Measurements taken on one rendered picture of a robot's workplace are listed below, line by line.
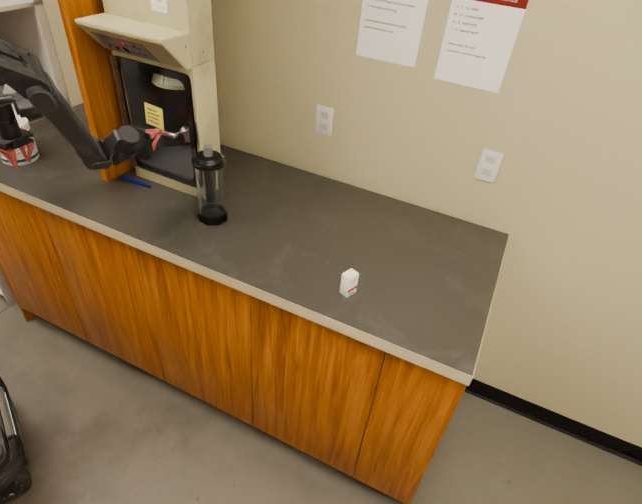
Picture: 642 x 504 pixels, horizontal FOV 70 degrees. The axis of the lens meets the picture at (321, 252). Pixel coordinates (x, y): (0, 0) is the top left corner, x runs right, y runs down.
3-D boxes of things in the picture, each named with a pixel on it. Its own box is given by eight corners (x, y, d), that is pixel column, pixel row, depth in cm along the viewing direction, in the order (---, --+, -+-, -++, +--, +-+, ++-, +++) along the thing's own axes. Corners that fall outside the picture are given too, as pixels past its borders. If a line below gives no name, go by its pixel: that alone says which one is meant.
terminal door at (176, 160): (135, 164, 172) (113, 54, 147) (201, 188, 163) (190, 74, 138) (133, 165, 172) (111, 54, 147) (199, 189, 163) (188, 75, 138)
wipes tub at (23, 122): (24, 147, 186) (11, 111, 176) (47, 156, 182) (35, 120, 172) (-7, 160, 176) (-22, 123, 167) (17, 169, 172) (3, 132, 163)
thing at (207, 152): (210, 155, 151) (209, 136, 147) (229, 165, 147) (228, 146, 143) (188, 164, 145) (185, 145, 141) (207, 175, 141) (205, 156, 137)
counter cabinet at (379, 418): (121, 249, 284) (86, 109, 227) (444, 386, 225) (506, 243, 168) (25, 320, 236) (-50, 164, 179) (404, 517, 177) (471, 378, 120)
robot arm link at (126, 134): (79, 144, 132) (90, 170, 130) (90, 120, 124) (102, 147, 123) (119, 142, 140) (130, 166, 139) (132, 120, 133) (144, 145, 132)
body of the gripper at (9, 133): (35, 138, 145) (27, 115, 140) (5, 150, 137) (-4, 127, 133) (20, 132, 147) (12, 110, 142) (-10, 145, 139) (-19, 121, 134)
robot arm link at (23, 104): (-19, 79, 135) (-18, 78, 128) (25, 73, 140) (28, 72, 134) (-2, 120, 140) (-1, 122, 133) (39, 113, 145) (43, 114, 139)
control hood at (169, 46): (110, 46, 146) (103, 12, 140) (193, 68, 137) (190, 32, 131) (81, 55, 138) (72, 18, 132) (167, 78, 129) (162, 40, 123)
